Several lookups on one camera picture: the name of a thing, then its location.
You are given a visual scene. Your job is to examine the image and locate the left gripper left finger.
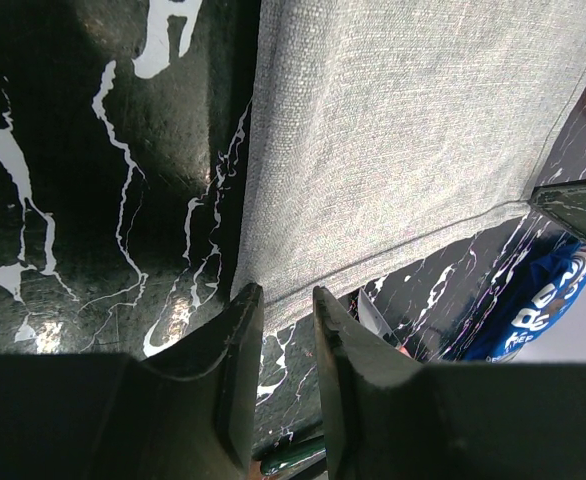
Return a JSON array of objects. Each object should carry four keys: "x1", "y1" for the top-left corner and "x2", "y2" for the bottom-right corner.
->
[{"x1": 0, "y1": 284, "x2": 264, "y2": 479}]

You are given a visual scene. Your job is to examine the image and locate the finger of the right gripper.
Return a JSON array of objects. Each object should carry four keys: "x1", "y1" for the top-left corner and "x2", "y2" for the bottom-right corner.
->
[{"x1": 529, "y1": 179, "x2": 586, "y2": 243}]

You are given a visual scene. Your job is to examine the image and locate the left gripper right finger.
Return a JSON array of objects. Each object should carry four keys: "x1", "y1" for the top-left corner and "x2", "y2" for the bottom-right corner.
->
[{"x1": 313, "y1": 287, "x2": 586, "y2": 479}]

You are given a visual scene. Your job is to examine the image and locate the grey cloth napkin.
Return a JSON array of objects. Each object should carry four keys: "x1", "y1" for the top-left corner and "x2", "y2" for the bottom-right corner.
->
[{"x1": 233, "y1": 1, "x2": 586, "y2": 334}]

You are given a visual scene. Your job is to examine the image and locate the blue printed t-shirt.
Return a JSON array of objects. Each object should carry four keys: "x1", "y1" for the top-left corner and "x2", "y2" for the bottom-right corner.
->
[{"x1": 462, "y1": 239, "x2": 586, "y2": 363}]

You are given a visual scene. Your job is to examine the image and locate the gold fork green handle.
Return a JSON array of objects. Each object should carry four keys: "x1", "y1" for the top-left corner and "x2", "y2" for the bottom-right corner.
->
[{"x1": 247, "y1": 435, "x2": 326, "y2": 479}]

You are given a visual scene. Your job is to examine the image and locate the pink-handled table knife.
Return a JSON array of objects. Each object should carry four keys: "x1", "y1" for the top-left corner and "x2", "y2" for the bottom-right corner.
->
[{"x1": 358, "y1": 288, "x2": 410, "y2": 357}]

